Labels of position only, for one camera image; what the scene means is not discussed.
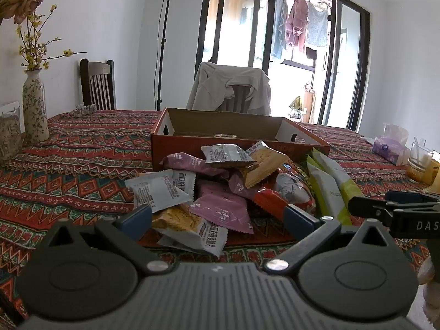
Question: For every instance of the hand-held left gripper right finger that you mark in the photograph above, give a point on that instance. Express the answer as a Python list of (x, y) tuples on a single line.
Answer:
[(299, 218)]

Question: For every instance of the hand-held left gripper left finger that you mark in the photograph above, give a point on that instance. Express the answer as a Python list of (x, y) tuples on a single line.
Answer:
[(137, 218)]

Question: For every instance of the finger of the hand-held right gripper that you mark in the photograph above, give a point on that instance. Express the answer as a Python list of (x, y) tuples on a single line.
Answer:
[(412, 196), (367, 208)]

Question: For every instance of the orange snack packet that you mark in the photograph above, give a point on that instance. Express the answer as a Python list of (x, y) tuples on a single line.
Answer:
[(271, 199)]

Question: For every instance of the white black-print snack packet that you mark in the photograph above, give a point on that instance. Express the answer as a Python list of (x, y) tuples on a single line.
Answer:
[(158, 189)]

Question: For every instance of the green-white snack packet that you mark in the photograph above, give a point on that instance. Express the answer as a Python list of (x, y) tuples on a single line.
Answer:
[(340, 175), (326, 192)]

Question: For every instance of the yellow cracker packet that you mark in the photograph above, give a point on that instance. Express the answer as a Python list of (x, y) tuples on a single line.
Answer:
[(182, 221), (264, 163)]

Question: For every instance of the pink snack packet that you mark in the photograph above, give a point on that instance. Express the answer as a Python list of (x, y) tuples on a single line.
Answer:
[(185, 163), (240, 185), (223, 213)]

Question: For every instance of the grey-white snack packet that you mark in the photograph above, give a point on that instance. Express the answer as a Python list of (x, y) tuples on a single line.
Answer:
[(227, 154)]

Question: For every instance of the orange cardboard box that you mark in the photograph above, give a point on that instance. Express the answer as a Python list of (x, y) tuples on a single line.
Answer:
[(220, 123)]

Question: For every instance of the person's right hand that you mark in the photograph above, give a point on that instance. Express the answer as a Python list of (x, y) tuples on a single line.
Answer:
[(429, 282)]

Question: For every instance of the glass cup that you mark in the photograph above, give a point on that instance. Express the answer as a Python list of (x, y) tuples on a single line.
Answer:
[(421, 160)]

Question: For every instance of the purple tissue pack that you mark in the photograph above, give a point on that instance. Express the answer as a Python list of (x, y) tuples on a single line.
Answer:
[(392, 149)]

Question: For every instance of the yellow balcony item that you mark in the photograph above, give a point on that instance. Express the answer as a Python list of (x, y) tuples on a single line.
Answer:
[(295, 105)]

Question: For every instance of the brown balcony cabinet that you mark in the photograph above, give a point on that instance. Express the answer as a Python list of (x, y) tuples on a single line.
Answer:
[(309, 105)]

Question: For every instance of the small patterned box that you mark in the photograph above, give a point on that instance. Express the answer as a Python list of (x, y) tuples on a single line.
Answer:
[(86, 110)]

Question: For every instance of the jacket-draped wooden chair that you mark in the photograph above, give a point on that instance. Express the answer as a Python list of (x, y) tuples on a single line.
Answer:
[(239, 98)]

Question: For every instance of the dark wooden chair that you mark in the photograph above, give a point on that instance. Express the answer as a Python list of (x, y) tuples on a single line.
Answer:
[(98, 86)]

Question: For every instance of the floral ceramic vase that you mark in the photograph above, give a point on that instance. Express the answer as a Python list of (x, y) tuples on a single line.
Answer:
[(35, 110)]

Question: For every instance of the beige jacket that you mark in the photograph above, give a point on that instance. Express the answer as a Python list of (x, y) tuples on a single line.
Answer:
[(213, 89)]

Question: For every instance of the black light stand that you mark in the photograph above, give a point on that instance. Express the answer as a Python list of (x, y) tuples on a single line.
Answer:
[(161, 58)]

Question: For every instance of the hanging dark cloth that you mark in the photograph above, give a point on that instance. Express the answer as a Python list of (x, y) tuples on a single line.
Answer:
[(311, 54)]

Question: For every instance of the hanging grey-blue shirt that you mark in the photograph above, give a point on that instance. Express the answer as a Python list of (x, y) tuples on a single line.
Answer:
[(318, 24)]

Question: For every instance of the hanging blue garment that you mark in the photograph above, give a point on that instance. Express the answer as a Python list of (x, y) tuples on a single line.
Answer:
[(280, 24)]

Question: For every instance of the hanging maroon garment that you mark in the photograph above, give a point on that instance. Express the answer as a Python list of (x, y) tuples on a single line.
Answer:
[(297, 20)]

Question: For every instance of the yellow flower branches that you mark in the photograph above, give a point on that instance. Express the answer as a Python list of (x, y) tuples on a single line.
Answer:
[(36, 48)]

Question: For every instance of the black sliding door frame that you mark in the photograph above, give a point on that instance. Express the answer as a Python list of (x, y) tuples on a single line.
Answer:
[(361, 58)]

